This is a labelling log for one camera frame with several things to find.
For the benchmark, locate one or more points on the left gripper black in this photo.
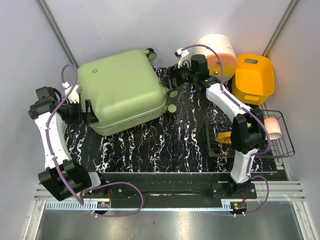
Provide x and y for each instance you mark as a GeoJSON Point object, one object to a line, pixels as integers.
{"type": "Point", "coordinates": [90, 117]}

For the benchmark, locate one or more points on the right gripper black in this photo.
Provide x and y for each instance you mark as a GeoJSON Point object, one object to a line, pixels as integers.
{"type": "Point", "coordinates": [174, 72]}

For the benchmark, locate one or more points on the green hard-shell suitcase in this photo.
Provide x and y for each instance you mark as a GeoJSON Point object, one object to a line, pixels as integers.
{"type": "Point", "coordinates": [124, 91]}

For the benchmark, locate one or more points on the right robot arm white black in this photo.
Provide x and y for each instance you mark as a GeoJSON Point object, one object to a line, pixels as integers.
{"type": "Point", "coordinates": [216, 92]}

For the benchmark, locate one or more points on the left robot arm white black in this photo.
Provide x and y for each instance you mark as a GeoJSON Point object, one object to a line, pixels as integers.
{"type": "Point", "coordinates": [62, 175]}

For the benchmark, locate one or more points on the white cylindrical drawer cabinet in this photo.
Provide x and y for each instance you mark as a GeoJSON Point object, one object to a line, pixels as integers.
{"type": "Point", "coordinates": [222, 45]}

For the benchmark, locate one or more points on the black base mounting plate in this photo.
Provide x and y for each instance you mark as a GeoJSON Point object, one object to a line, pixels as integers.
{"type": "Point", "coordinates": [207, 184]}

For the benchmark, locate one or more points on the orange plastic basket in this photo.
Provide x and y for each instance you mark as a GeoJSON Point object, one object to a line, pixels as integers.
{"type": "Point", "coordinates": [253, 82]}

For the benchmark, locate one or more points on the yellow plate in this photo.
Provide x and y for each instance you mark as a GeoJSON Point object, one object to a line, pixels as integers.
{"type": "Point", "coordinates": [224, 138]}

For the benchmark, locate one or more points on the pink white cup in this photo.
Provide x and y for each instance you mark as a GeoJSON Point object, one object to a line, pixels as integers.
{"type": "Point", "coordinates": [273, 128]}

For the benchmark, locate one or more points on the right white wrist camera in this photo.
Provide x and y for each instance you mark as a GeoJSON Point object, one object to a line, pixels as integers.
{"type": "Point", "coordinates": [182, 53]}

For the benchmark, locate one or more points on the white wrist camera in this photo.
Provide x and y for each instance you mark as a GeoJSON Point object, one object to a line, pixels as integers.
{"type": "Point", "coordinates": [74, 97]}
{"type": "Point", "coordinates": [182, 53]}

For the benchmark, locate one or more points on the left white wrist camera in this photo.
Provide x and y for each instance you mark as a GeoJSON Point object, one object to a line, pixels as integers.
{"type": "Point", "coordinates": [74, 97]}

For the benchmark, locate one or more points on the black wire rack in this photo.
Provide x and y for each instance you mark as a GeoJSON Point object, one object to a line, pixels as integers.
{"type": "Point", "coordinates": [244, 139]}

